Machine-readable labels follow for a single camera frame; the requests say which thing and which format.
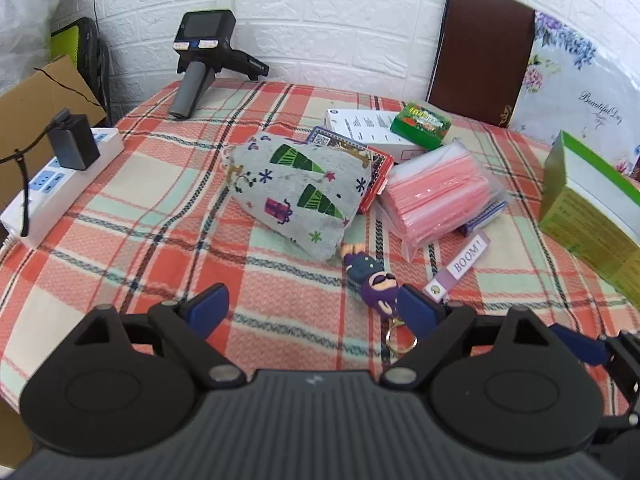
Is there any clear plastic bag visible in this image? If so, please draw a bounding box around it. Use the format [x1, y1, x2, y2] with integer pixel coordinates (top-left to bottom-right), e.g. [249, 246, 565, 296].
[0, 0, 66, 96]

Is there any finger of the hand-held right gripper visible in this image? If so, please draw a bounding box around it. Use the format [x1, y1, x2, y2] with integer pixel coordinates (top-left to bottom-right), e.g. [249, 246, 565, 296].
[547, 324, 640, 402]

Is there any white power strip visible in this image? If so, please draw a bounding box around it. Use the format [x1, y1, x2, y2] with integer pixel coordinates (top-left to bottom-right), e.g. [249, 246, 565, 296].
[0, 127, 125, 250]

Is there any grey tree print pouch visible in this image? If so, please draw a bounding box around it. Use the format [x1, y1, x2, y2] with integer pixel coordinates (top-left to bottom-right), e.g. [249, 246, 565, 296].
[221, 132, 373, 262]

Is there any green and black chair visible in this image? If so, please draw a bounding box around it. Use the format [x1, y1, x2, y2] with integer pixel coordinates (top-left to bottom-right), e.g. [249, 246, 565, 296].
[50, 16, 113, 116]

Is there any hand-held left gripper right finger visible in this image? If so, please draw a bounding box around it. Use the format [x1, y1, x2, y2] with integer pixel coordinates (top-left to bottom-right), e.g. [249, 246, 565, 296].
[380, 284, 552, 392]

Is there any red patterned card box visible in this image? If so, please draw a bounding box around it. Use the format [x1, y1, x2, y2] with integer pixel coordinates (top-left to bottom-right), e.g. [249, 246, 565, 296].
[340, 142, 396, 213]

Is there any black handheld device grey handle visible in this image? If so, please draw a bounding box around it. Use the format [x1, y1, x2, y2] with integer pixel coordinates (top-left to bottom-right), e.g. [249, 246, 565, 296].
[167, 10, 271, 121]

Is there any purple figure keychain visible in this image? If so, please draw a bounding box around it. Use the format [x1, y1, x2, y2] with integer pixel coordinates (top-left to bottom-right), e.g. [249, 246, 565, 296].
[340, 242, 418, 358]

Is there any black charger adapter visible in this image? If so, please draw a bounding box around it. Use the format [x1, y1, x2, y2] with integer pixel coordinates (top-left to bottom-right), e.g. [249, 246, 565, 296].
[48, 108, 101, 171]

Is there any plaid blanket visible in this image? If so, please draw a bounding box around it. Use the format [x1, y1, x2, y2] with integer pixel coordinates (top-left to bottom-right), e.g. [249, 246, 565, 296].
[0, 79, 640, 418]

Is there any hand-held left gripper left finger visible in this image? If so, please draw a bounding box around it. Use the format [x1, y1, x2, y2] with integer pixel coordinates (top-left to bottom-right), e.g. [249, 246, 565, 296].
[74, 283, 246, 390]

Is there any brown chair back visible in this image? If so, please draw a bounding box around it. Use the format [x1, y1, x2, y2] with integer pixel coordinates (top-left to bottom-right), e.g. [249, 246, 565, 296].
[425, 0, 537, 128]

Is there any black cable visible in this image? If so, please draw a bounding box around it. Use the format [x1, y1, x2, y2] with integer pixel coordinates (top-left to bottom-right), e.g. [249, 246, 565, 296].
[0, 108, 71, 238]

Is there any blue patterned card box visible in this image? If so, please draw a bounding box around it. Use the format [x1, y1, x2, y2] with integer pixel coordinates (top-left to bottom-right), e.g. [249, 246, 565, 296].
[305, 125, 351, 148]

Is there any white printed box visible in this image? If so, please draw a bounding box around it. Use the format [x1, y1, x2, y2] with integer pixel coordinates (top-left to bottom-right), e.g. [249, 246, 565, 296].
[322, 107, 446, 163]

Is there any purple white key tag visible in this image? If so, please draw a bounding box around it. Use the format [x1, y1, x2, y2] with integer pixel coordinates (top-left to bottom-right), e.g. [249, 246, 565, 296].
[422, 232, 491, 303]

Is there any floral pillow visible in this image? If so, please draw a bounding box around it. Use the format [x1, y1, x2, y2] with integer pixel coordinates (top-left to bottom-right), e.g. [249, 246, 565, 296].
[507, 10, 640, 181]

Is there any large green box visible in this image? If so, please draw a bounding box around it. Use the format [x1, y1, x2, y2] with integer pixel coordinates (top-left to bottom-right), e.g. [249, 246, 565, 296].
[537, 130, 640, 296]

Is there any small green box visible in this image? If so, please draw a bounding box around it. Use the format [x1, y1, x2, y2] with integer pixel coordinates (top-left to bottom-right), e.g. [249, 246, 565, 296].
[389, 102, 453, 151]

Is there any pack of pink zip bags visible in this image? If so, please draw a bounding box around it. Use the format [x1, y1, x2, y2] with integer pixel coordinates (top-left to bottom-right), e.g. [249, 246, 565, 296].
[376, 139, 508, 263]

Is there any cardboard box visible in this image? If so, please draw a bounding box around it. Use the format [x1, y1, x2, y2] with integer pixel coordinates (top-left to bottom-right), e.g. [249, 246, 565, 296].
[0, 55, 108, 231]

